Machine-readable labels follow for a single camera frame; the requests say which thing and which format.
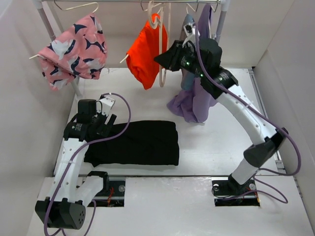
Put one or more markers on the aluminium rail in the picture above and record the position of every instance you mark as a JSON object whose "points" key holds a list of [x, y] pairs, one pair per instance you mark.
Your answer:
{"points": [[277, 156], [215, 176]]}

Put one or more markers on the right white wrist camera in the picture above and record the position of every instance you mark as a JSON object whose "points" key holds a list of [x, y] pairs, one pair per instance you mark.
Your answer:
{"points": [[190, 30]]}

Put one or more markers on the wooden hanger under pink shorts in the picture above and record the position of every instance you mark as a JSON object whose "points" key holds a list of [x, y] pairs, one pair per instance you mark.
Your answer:
{"points": [[73, 6]]}

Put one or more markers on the lilac purple shirt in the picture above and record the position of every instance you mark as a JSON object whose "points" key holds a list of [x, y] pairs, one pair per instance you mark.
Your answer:
{"points": [[193, 102]]}

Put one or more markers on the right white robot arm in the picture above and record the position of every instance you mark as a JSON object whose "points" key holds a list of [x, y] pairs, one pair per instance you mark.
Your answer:
{"points": [[266, 138]]}

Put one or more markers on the aluminium rail right side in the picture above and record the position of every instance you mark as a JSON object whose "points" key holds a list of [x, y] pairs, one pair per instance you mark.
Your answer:
{"points": [[277, 156]]}

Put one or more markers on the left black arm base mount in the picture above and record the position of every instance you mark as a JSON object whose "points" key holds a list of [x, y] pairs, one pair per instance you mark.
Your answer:
{"points": [[113, 195]]}

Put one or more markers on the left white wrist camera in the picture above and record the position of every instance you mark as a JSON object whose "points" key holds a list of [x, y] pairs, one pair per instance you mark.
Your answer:
{"points": [[105, 105]]}

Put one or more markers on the orange shorts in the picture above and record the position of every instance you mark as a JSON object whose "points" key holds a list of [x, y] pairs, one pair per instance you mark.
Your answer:
{"points": [[140, 60]]}

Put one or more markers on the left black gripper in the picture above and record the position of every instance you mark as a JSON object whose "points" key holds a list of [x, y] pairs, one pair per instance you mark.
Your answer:
{"points": [[104, 128]]}

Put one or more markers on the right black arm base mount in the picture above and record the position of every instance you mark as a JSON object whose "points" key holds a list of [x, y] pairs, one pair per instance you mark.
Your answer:
{"points": [[225, 195]]}

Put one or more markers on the black trousers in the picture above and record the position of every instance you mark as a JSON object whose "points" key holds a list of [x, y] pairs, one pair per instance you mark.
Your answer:
{"points": [[145, 142]]}

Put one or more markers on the aluminium rail front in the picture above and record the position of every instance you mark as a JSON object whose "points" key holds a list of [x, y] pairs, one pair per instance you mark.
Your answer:
{"points": [[215, 176]]}

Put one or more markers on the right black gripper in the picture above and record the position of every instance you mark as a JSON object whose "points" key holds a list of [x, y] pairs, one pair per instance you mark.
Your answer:
{"points": [[170, 58]]}

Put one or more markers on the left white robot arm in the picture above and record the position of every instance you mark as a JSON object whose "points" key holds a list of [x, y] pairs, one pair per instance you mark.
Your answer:
{"points": [[65, 205]]}

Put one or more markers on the grey metal clothes rack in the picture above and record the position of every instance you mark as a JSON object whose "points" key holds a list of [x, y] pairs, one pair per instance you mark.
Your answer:
{"points": [[223, 10]]}

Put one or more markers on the wooden hanger under lilac shirt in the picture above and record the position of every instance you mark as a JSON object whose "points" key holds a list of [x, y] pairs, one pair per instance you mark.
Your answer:
{"points": [[211, 11]]}

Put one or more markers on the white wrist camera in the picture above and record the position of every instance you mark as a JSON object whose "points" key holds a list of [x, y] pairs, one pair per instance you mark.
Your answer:
{"points": [[190, 30], [105, 105]]}

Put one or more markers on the wooden hanger under blue shorts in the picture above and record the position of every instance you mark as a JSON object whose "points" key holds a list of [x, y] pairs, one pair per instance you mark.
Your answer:
{"points": [[190, 8]]}

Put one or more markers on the pink bird-print shorts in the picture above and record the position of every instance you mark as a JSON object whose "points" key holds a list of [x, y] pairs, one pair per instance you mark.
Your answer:
{"points": [[80, 51]]}

